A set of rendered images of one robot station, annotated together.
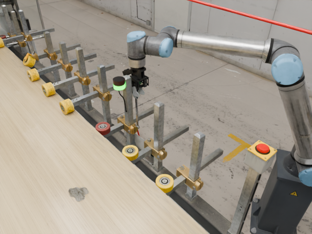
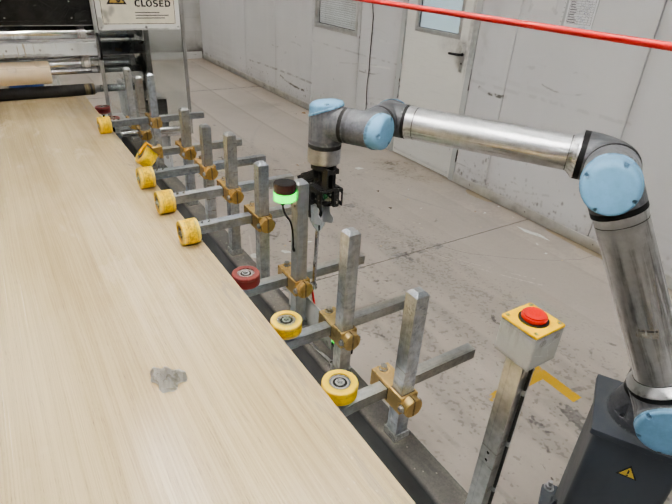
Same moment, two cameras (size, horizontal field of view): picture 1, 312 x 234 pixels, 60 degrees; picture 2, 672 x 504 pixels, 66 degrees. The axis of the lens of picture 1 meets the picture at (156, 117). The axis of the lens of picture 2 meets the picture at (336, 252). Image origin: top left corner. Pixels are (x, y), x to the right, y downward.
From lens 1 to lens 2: 0.20 m
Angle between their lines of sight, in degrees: 10
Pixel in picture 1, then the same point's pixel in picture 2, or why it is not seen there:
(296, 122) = (630, 302)
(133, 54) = (316, 138)
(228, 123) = not seen: hidden behind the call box
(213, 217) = (435, 480)
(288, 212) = not seen: outside the picture
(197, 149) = (410, 323)
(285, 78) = (606, 202)
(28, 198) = (72, 374)
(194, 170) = (404, 369)
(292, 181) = (623, 442)
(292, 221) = not seen: outside the picture
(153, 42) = (356, 118)
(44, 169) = (117, 329)
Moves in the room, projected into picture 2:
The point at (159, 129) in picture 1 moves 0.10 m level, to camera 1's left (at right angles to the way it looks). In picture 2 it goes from (347, 285) to (308, 280)
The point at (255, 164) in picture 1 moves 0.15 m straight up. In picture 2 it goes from (515, 348) to (538, 267)
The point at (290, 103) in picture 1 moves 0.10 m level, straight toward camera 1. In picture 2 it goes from (617, 257) to (603, 275)
